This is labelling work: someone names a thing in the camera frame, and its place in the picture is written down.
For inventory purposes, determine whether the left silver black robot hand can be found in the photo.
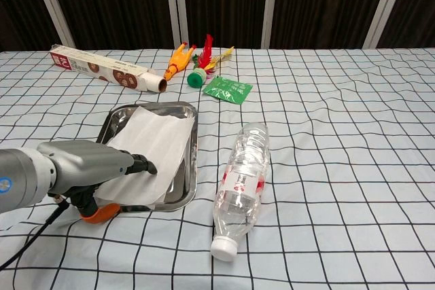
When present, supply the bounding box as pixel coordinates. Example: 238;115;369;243
36;140;158;225

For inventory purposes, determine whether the white translucent sheet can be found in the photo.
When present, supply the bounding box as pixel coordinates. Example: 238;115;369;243
96;105;196;206

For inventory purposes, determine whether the stainless steel rectangular tray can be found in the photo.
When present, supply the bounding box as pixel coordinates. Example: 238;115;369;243
94;101;200;212

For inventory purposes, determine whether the clear plastic water bottle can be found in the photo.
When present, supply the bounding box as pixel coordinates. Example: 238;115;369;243
210;122;271;263

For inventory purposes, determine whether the long baking paper box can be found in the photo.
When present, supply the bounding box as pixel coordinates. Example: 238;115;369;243
49;44;154;93

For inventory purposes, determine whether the white paper roll cardboard core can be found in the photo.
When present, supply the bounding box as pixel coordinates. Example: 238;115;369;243
141;72;169;94

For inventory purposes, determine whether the yellow rubber chicken toy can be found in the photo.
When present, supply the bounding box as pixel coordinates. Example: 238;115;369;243
163;41;198;83

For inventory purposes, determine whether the feather shuttlecock with green base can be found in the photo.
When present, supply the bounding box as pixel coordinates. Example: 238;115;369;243
186;33;235;88

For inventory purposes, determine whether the green foil packet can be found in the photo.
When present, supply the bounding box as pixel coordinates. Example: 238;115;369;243
203;76;254;105

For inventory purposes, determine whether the blue checked tablecloth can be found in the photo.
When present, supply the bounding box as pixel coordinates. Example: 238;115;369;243
0;47;435;290

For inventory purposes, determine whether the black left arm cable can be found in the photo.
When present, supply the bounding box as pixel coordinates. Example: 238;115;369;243
0;194;71;270

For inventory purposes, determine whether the white partition frame post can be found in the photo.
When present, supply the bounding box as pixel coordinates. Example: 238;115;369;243
27;0;76;50
260;0;285;49
362;0;404;49
164;0;187;50

